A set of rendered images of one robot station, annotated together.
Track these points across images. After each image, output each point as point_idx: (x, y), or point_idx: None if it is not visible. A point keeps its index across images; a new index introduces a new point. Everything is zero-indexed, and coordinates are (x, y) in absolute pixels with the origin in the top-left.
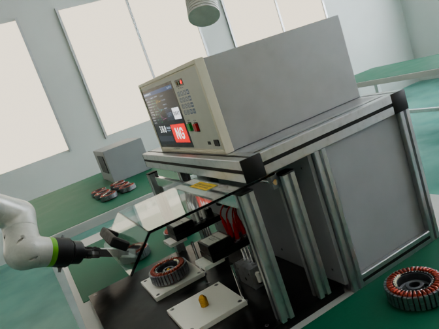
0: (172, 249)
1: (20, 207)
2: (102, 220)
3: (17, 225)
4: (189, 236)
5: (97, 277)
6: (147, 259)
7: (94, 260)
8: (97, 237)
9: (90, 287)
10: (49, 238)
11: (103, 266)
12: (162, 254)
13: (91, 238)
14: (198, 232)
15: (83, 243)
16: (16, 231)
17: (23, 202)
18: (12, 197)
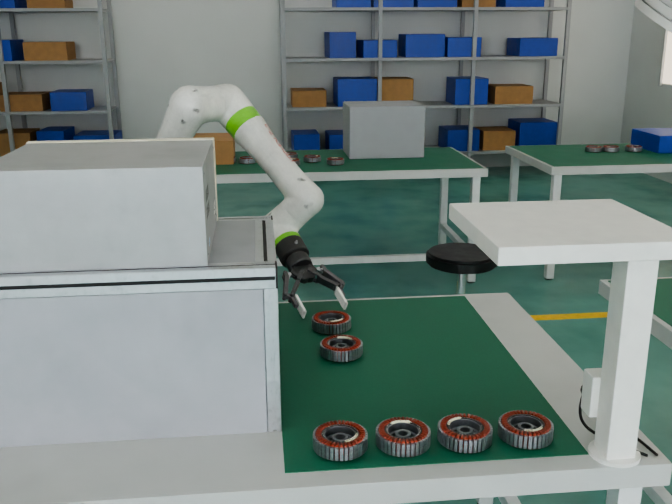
0: (300, 345)
1: (290, 192)
2: (653, 331)
3: (280, 203)
4: (319, 358)
5: (327, 309)
6: (308, 332)
7: (390, 309)
8: (498, 314)
9: (304, 306)
10: (282, 233)
11: (355, 313)
12: (302, 340)
13: (508, 310)
14: (322, 364)
15: (494, 306)
16: (275, 207)
17: (299, 189)
18: (296, 179)
